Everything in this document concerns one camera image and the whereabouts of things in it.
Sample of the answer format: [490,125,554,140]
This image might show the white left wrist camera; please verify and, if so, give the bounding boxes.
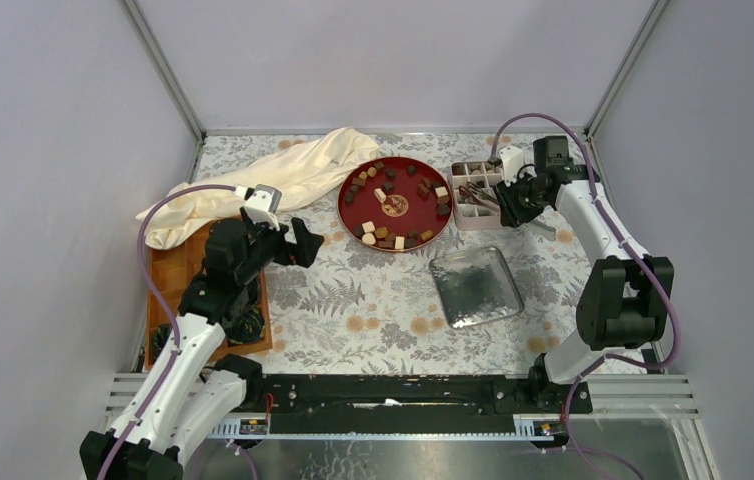
[234,184,282,231]

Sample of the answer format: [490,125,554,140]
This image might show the floral table mat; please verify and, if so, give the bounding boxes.
[181,132,650,378]

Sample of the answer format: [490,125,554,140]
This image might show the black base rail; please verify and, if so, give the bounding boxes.
[236,374,593,435]

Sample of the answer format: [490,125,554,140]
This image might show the pink tin with white dividers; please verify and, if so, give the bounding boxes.
[448,161,502,231]

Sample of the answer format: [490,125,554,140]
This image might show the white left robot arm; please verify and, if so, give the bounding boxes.
[79,216,324,479]

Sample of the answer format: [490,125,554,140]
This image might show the wooden compartment tray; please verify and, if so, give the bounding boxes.
[138,224,273,371]

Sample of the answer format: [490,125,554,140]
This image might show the black paper cup liners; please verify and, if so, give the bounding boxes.
[146,282,267,360]

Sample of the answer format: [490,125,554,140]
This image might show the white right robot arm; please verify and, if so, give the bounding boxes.
[490,136,674,412]

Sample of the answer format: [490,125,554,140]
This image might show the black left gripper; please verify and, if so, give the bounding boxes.
[237,207,326,286]

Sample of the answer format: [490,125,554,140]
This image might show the red round tray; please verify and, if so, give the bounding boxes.
[337,156,454,253]

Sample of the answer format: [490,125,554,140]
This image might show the silver metal tongs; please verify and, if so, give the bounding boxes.
[458,185,500,214]

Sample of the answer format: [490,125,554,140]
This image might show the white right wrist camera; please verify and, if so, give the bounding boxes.
[488,146,528,186]

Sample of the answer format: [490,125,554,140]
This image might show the cream cloth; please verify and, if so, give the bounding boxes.
[144,127,380,250]

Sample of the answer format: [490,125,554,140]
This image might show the silver tin lid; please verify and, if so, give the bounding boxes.
[429,246,525,329]

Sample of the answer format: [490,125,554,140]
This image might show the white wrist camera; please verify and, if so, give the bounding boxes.
[488,146,528,186]
[234,184,282,231]

